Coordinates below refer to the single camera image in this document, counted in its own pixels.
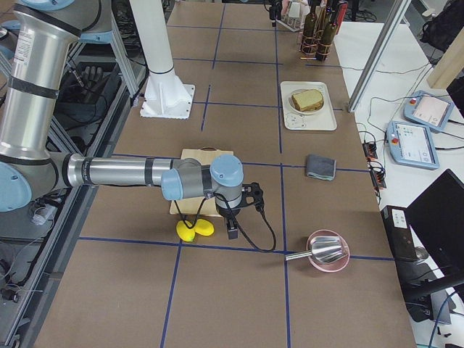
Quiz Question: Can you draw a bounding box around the wooden cutting board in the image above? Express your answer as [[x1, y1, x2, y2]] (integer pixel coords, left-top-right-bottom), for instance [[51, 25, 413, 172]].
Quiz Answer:
[[177, 148, 234, 218]]

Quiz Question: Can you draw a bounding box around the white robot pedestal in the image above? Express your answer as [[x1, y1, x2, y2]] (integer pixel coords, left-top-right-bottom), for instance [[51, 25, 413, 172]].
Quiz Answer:
[[130, 0, 195, 120]]

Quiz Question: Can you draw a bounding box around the black computer box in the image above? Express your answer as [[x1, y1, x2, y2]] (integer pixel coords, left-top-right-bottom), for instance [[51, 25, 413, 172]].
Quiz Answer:
[[381, 205, 417, 262]]

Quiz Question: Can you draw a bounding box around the metal scoop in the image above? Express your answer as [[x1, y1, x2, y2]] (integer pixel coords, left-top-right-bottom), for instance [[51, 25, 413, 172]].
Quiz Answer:
[[285, 236, 347, 265]]

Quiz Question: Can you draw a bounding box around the white round plate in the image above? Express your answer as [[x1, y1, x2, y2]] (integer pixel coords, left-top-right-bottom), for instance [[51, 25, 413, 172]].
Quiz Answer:
[[288, 88, 326, 116]]

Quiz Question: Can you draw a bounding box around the copper wire bottle rack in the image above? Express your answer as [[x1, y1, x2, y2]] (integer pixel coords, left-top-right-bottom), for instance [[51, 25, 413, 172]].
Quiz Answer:
[[300, 23, 333, 62]]

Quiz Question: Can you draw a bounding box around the grey folded cloth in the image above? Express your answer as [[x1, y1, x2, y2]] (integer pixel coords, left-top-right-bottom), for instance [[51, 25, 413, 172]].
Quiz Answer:
[[305, 154, 336, 181]]

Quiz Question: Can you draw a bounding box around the dark wine bottle two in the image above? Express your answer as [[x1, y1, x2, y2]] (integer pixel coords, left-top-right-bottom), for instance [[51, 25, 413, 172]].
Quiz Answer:
[[315, 6, 337, 61]]

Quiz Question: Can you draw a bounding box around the yellow lemon left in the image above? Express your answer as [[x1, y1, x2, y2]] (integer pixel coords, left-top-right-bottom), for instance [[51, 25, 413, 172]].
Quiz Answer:
[[176, 220, 196, 242]]

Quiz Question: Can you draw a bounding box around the cream bear tray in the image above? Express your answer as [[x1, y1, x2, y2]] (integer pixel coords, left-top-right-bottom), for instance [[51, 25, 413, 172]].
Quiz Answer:
[[280, 81, 337, 131]]

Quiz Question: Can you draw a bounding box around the black monitor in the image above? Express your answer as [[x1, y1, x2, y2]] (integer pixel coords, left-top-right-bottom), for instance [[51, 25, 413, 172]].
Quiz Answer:
[[406, 169, 463, 270]]

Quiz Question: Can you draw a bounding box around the fried egg toast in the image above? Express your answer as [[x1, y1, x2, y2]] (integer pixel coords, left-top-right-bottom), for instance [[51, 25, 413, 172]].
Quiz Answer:
[[295, 102, 324, 112]]

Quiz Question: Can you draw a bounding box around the aluminium frame post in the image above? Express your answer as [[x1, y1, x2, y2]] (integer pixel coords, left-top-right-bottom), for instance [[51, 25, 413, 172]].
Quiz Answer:
[[347, 0, 412, 112]]

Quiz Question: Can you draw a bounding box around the yellow lemon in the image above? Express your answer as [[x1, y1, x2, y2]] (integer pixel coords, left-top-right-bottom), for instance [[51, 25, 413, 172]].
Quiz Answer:
[[176, 220, 196, 242], [194, 218, 215, 236]]

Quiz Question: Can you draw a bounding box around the white wire cup rack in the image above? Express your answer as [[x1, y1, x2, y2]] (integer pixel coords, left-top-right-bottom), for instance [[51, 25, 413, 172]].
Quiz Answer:
[[276, 0, 310, 32]]

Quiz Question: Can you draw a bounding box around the yellow lemon right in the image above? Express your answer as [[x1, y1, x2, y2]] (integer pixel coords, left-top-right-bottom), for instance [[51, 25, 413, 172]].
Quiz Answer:
[[194, 218, 215, 236]]

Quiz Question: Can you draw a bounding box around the teach pendant near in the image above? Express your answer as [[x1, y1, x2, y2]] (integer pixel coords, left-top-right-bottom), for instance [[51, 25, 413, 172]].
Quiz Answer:
[[386, 121, 440, 170]]

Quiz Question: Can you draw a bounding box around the teach pendant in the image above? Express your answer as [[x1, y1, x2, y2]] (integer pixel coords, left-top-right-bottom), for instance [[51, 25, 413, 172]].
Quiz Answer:
[[386, 121, 440, 170], [403, 90, 455, 133]]

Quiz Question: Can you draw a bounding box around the dark wine bottle one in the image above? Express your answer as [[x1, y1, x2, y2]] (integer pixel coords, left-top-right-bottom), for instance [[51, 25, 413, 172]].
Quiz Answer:
[[301, 1, 318, 55]]

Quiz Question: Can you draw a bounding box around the teach pendant far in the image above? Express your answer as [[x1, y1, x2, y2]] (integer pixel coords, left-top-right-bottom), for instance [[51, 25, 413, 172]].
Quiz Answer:
[[403, 90, 455, 133]]

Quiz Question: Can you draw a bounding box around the pink bowl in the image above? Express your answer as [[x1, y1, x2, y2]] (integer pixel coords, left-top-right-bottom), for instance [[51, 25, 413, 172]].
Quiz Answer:
[[306, 230, 350, 273]]

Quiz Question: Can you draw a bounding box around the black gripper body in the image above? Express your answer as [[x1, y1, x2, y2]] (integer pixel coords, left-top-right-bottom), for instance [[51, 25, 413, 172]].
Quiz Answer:
[[215, 182, 265, 227], [263, 0, 283, 20]]

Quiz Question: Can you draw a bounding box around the pink cup in rack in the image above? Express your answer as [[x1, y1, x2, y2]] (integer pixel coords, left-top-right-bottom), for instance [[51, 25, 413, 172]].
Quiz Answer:
[[281, 0, 290, 16]]

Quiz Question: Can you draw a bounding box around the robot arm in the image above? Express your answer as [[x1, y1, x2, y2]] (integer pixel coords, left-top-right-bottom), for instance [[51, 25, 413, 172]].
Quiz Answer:
[[1, 1, 264, 239]]

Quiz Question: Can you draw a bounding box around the bread slice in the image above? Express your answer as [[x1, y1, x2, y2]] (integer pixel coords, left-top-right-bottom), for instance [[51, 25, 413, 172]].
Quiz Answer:
[[291, 89, 325, 109]]

